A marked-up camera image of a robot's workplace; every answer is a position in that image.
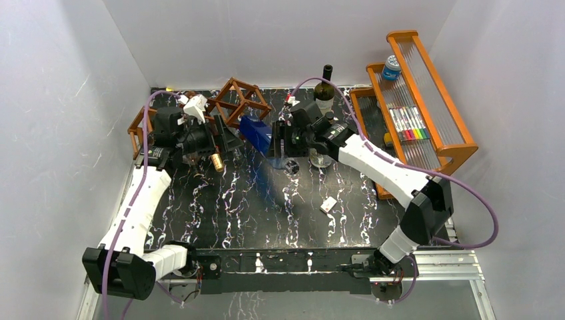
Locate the row of coloured markers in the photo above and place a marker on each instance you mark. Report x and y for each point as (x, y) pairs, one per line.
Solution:
(408, 123)

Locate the brown wooden wine rack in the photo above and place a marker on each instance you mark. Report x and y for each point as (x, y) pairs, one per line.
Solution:
(249, 97)

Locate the dark green wine bottle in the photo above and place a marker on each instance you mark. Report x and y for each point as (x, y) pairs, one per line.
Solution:
(324, 92)

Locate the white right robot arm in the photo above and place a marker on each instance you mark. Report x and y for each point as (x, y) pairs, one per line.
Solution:
(426, 200)

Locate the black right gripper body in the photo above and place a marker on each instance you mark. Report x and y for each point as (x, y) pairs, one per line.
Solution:
(296, 142)

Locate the small white box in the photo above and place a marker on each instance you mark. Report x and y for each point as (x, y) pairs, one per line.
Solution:
(328, 204)

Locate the clear glass corked bottle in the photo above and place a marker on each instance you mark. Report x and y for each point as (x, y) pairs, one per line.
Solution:
(318, 154)

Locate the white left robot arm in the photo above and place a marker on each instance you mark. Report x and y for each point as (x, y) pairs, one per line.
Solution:
(137, 212)

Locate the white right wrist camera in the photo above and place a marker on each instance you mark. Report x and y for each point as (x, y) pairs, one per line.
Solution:
(291, 101)

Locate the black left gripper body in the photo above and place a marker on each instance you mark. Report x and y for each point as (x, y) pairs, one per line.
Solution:
(208, 144)

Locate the blue lidded small jar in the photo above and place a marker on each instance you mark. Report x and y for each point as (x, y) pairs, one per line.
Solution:
(391, 70)

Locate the gold-capped red wine bottle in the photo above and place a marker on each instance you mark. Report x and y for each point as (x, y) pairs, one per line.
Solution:
(217, 161)

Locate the blue labelled plastic bottle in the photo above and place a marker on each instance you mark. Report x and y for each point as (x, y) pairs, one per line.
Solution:
(259, 136)

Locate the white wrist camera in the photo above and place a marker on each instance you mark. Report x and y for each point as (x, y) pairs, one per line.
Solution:
(291, 101)
(194, 106)

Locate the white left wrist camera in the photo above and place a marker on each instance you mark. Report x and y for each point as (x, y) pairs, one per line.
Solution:
(194, 106)

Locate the orange wooden display shelf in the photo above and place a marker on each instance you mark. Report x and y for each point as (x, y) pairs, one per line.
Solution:
(419, 84)

